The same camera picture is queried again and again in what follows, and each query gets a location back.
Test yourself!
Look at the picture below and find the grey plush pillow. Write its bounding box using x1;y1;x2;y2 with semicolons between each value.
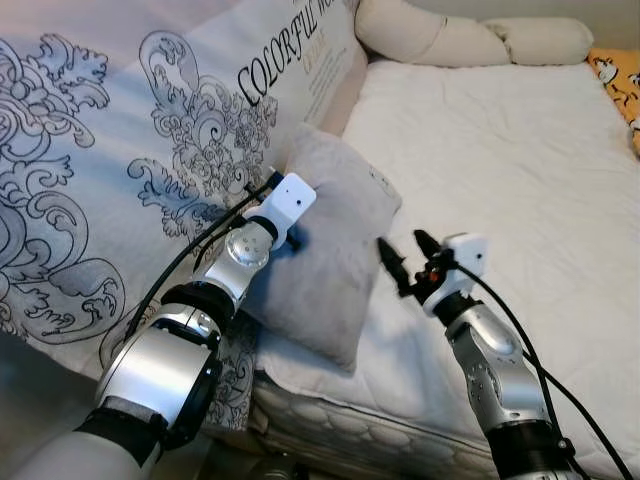
240;123;403;373

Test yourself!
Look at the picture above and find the yellow egg cartoon blanket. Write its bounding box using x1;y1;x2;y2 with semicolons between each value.
588;48;640;156

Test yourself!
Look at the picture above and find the white quilted mattress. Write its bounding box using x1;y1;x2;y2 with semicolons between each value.
250;60;640;480

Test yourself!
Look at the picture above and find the beige long bolster cushion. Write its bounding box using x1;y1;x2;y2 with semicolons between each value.
355;0;596;69

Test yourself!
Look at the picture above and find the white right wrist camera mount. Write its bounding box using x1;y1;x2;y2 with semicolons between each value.
422;233;489;319

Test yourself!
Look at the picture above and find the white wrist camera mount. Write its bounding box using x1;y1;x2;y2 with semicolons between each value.
262;172;317;251
422;233;489;319

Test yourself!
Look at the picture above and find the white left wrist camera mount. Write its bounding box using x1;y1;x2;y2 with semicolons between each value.
262;172;317;251

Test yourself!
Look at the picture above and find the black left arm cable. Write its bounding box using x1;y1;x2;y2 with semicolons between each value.
120;170;286;346

